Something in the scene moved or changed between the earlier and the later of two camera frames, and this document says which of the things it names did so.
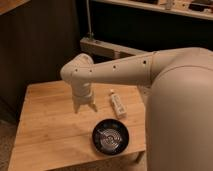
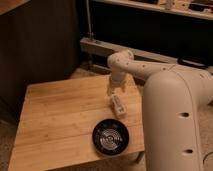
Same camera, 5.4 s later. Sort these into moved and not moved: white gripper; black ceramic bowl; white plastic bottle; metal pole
Moved: white gripper
Not moved: metal pole; black ceramic bowl; white plastic bottle
